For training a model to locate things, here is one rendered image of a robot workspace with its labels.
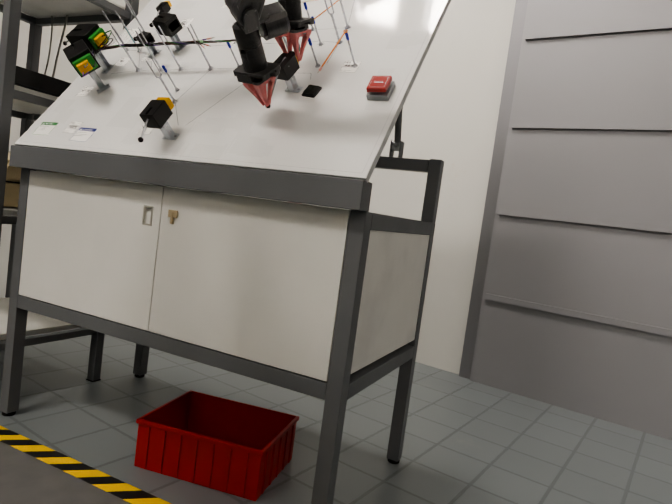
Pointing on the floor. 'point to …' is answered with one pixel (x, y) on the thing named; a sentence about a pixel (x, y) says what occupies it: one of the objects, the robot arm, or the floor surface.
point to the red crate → (216, 443)
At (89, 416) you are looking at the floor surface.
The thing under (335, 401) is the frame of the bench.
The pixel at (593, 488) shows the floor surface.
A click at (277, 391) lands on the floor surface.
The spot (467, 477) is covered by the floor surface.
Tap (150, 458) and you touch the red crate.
